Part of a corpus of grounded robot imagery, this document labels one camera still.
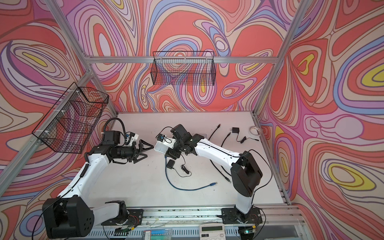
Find white network switch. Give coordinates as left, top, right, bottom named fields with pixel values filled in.
left=154, top=139, right=176, bottom=155

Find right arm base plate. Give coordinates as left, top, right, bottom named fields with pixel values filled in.
left=218, top=207, right=263, bottom=226

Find long black cable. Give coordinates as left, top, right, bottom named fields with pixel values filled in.
left=208, top=123, right=232, bottom=183

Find black wire basket back wall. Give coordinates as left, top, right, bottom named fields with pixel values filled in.
left=151, top=51, right=216, bottom=86

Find clear plastic box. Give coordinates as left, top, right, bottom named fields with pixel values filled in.
left=142, top=229, right=173, bottom=240

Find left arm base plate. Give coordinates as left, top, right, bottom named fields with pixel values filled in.
left=101, top=209, right=144, bottom=227

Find black wire basket wall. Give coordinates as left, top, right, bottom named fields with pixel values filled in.
left=151, top=51, right=216, bottom=86
left=32, top=83, right=109, bottom=154

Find white calculator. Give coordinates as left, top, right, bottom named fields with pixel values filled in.
left=199, top=223, right=226, bottom=240

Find black wire basket left wall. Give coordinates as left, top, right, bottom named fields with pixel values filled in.
left=32, top=83, right=109, bottom=154

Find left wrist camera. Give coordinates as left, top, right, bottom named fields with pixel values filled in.
left=125, top=132, right=139, bottom=146

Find blue ethernet cable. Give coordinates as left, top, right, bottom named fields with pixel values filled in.
left=164, top=155, right=218, bottom=192

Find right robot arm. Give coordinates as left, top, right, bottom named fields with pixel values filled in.
left=157, top=124, right=263, bottom=215

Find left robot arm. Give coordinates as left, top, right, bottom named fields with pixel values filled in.
left=41, top=129, right=154, bottom=239

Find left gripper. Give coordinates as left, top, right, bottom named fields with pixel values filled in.
left=114, top=139, right=153, bottom=163

